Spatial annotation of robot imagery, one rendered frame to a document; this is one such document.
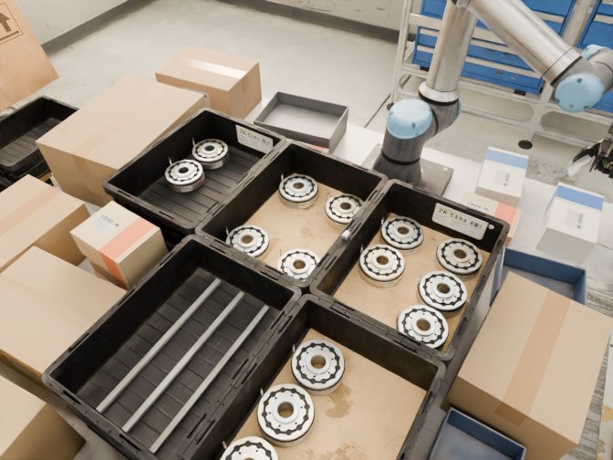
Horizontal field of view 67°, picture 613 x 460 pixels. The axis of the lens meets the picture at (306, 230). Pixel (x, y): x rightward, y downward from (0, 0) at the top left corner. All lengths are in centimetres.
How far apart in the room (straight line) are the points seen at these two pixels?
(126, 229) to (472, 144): 225
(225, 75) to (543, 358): 130
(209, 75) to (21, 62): 216
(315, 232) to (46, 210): 68
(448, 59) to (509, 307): 66
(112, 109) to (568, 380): 137
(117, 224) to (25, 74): 267
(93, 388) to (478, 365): 74
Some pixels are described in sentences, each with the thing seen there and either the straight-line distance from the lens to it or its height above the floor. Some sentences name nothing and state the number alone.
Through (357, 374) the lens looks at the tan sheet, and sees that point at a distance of 96.
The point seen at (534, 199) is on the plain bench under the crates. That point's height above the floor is 70.
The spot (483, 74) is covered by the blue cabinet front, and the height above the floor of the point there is 36.
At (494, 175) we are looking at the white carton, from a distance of 148.
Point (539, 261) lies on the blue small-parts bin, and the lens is 134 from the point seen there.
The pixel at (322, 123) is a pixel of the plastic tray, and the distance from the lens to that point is 165.
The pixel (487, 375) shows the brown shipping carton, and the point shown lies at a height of 86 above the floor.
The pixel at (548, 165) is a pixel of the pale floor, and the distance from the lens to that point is 297.
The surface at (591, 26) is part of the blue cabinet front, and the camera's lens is 274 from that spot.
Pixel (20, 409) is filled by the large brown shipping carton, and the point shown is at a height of 90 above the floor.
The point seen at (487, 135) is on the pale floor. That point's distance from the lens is 306.
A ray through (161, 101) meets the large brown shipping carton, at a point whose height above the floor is 90.
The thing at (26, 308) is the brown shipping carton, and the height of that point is 86.
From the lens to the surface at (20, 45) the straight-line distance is 374.
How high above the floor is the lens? 170
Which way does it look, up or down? 48 degrees down
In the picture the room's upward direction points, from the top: straight up
